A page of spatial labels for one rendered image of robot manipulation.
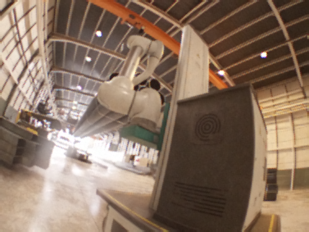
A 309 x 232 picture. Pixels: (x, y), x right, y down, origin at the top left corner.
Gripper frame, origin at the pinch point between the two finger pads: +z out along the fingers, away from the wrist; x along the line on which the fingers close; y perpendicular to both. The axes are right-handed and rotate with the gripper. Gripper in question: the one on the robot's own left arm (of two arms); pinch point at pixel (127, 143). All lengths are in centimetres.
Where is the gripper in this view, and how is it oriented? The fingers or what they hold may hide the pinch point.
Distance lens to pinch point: 113.5
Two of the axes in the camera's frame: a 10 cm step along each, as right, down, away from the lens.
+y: -6.6, 1.4, 7.3
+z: -2.1, 9.1, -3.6
